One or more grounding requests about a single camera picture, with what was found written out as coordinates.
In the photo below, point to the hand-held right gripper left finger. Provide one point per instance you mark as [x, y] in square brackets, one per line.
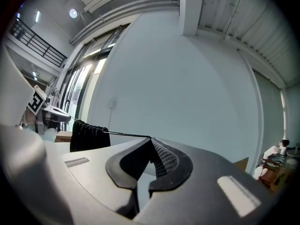
[98, 172]

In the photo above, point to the black metal railing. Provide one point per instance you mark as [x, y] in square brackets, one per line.
[62, 60]

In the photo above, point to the tube ceiling light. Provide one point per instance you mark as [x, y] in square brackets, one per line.
[37, 16]

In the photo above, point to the dark-framed glass window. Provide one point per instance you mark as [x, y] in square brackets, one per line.
[79, 78]

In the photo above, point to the round ceiling light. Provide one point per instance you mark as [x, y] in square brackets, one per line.
[73, 13]

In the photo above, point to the white vertical pipe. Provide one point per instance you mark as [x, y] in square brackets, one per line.
[260, 130]

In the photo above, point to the tall cardboard box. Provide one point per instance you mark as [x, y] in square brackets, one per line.
[63, 137]

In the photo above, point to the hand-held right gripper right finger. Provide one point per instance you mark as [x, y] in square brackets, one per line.
[206, 196]

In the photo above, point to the white ceiling pipe run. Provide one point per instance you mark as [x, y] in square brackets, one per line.
[122, 13]

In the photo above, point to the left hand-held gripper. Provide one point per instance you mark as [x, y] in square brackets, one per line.
[35, 102]

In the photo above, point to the open flat cardboard box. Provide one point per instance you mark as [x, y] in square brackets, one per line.
[242, 164]

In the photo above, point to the striped cloth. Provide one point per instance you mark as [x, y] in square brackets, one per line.
[276, 158]

